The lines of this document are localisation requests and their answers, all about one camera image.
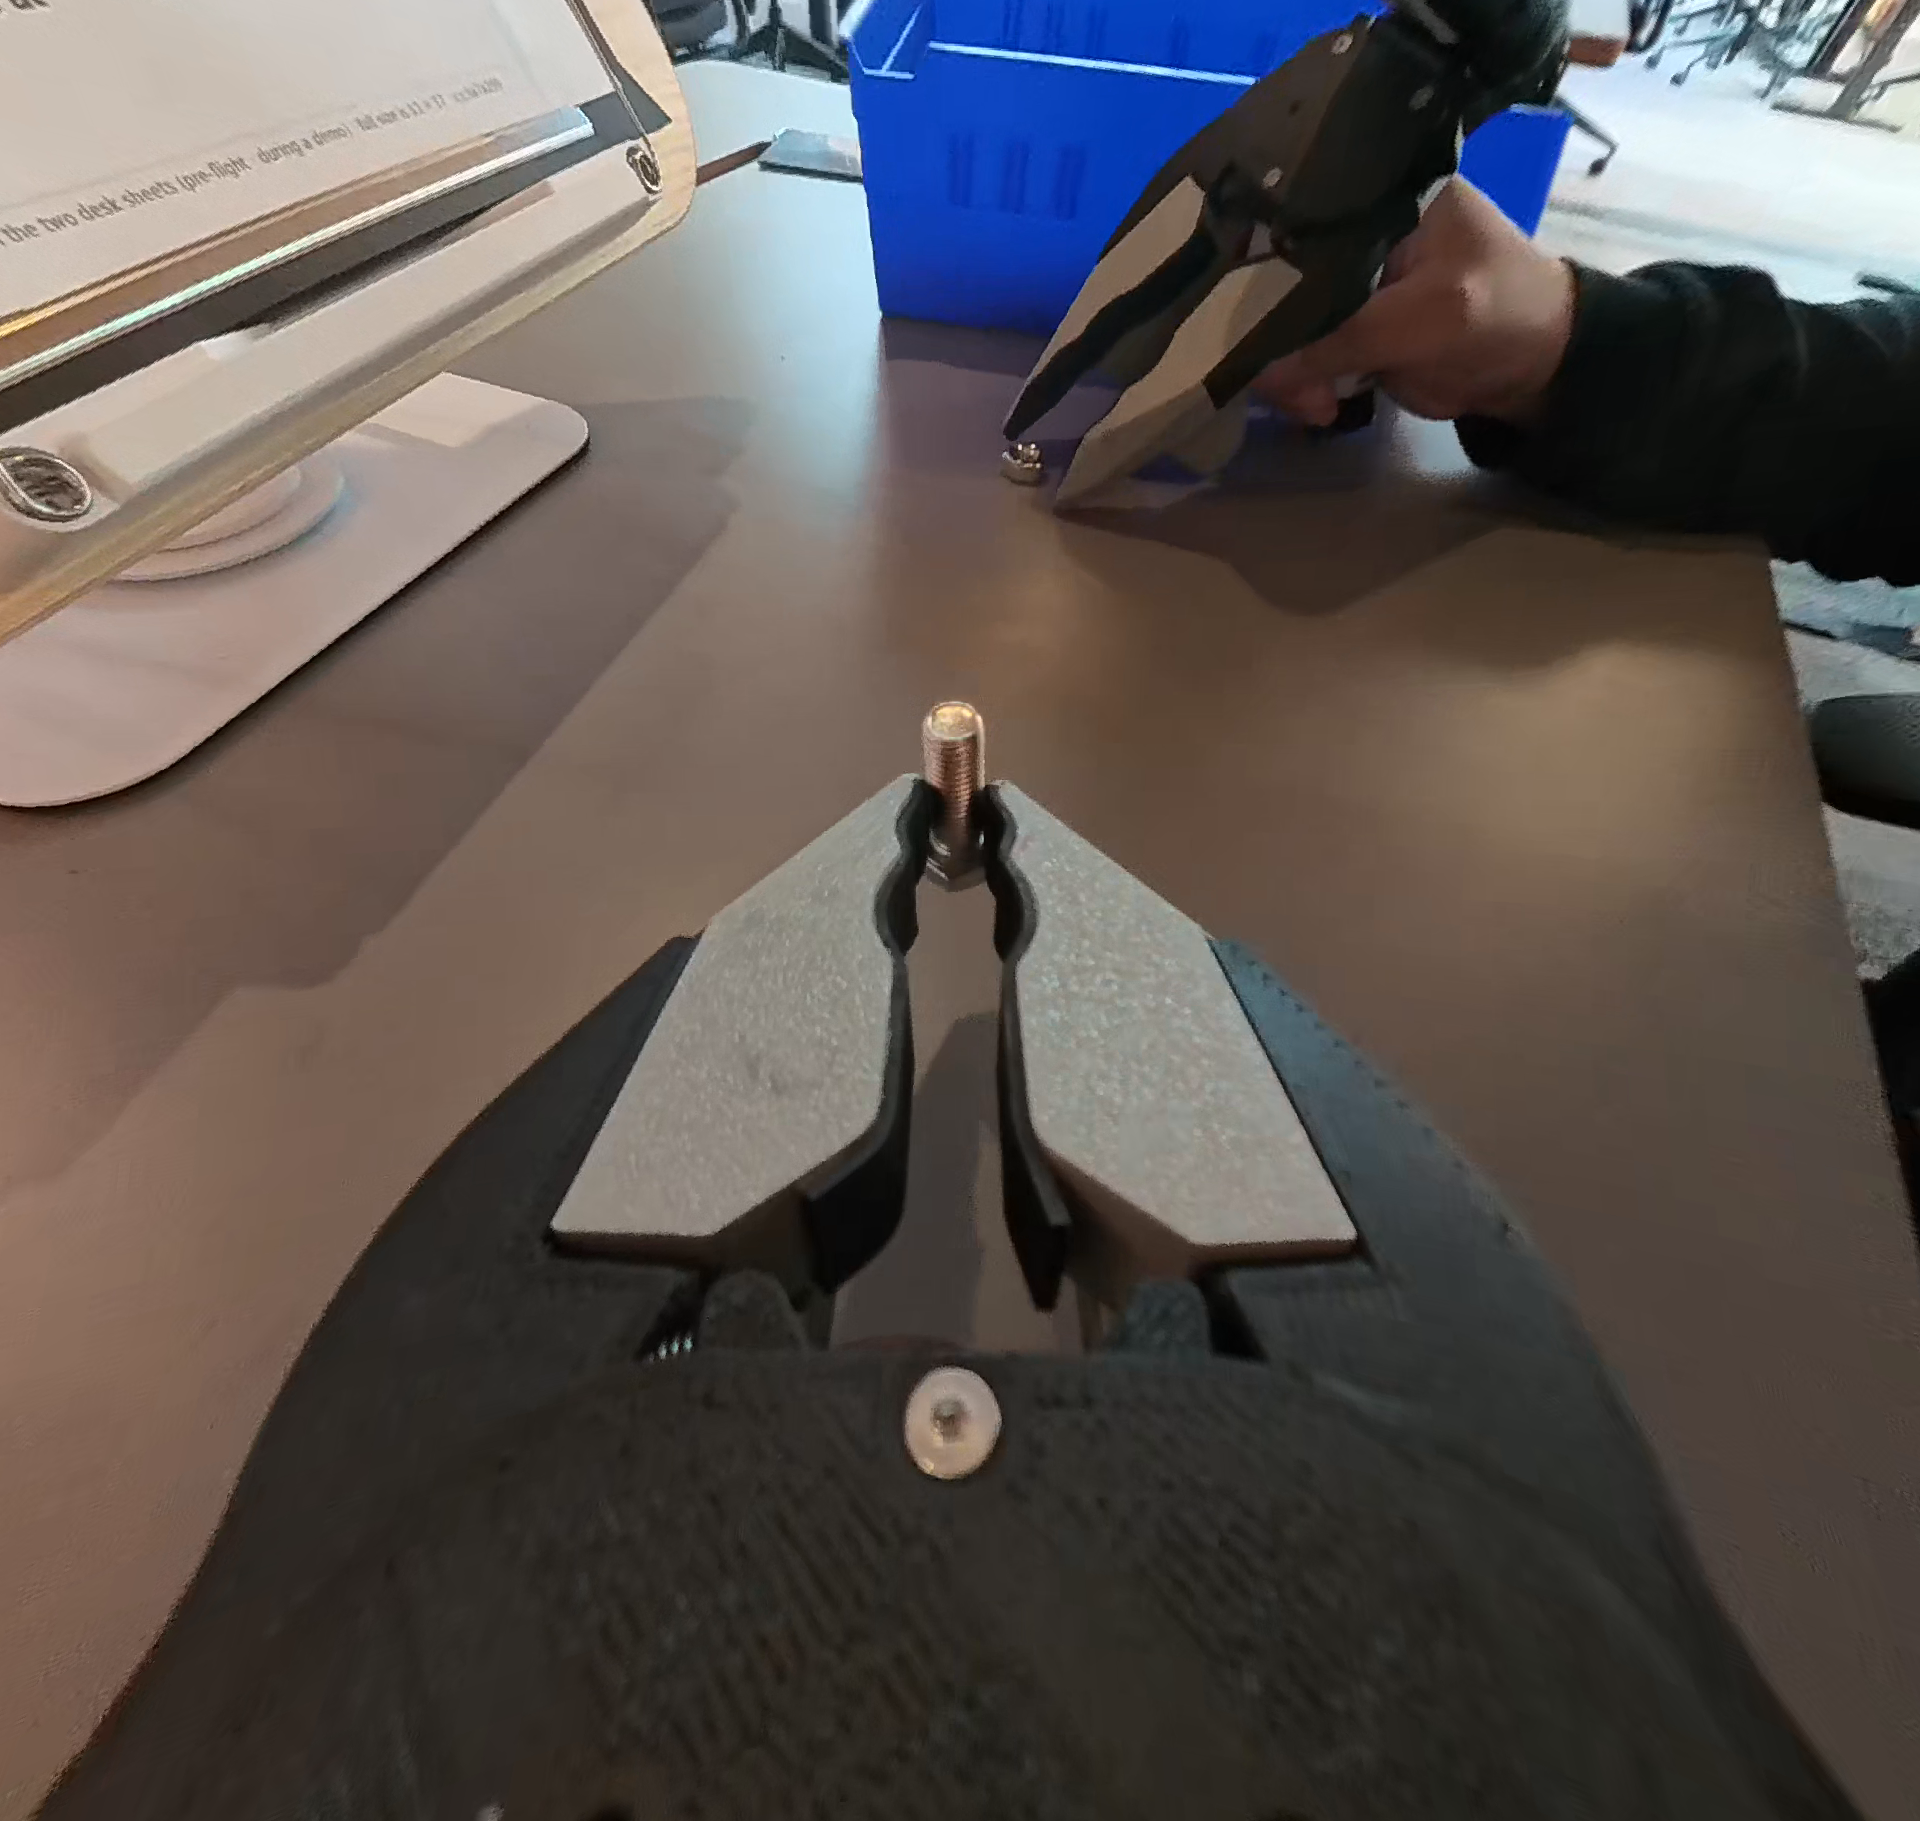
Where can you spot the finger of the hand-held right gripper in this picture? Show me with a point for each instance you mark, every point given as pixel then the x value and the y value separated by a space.
pixel 1133 262
pixel 1163 404

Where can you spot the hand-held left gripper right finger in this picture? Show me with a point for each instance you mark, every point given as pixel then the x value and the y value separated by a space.
pixel 1155 1072

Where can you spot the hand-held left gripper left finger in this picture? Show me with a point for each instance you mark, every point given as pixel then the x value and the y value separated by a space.
pixel 750 1057

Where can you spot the steel hex nut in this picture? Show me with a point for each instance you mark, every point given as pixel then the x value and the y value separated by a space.
pixel 1023 462

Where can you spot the steel bolt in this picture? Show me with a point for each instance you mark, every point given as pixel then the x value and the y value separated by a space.
pixel 955 763

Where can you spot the person's right forearm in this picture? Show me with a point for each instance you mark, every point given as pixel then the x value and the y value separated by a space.
pixel 1726 398

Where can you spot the person's right hand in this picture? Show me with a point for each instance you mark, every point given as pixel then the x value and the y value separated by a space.
pixel 1476 323

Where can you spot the blue plastic bin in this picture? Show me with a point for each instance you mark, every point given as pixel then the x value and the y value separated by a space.
pixel 975 202

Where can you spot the black flat plate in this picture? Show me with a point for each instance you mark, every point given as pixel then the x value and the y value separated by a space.
pixel 810 153

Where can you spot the person's denim leg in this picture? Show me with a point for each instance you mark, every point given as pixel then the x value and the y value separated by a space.
pixel 1851 603

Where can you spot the black chair armrest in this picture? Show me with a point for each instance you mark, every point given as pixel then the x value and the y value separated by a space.
pixel 1875 757

